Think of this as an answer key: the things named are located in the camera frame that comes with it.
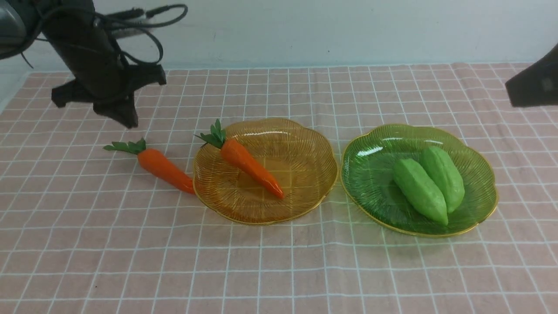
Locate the orange toy carrot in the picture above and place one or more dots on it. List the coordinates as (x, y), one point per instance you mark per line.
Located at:
(154, 162)
(237, 155)

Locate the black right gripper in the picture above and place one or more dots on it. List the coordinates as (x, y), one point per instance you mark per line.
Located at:
(537, 85)

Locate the green toy gourd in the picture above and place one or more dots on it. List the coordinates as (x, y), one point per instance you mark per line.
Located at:
(420, 190)
(441, 169)

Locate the green ribbed plastic plate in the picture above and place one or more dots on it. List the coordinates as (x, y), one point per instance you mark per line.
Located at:
(367, 177)

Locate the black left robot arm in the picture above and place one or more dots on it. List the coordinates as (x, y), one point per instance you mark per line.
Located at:
(62, 19)

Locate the amber ribbed plastic plate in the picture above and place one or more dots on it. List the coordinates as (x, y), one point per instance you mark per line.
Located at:
(300, 158)

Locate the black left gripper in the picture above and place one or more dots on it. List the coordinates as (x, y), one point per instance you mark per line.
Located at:
(102, 76)

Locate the pink checkered tablecloth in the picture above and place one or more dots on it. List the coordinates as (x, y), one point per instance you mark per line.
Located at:
(86, 231)

